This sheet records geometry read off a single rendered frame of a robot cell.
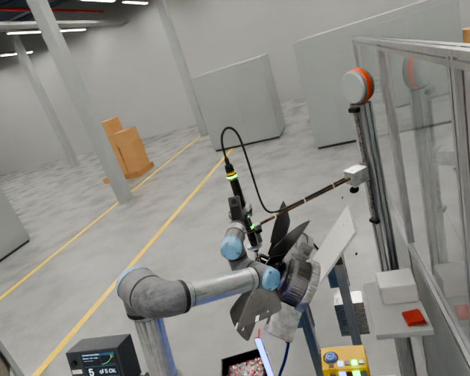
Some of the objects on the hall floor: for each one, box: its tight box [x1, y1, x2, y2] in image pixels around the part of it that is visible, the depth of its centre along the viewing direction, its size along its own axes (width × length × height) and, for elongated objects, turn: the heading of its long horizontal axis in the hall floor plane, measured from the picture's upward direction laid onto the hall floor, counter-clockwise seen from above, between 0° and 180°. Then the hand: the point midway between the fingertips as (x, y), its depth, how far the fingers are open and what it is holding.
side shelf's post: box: [396, 337, 412, 376], centre depth 188 cm, size 4×4×83 cm
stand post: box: [334, 256, 363, 345], centre depth 191 cm, size 4×9×115 cm, turn 28°
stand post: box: [300, 307, 324, 376], centre depth 201 cm, size 4×9×91 cm, turn 28°
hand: (242, 202), depth 156 cm, fingers closed on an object, 4 cm apart
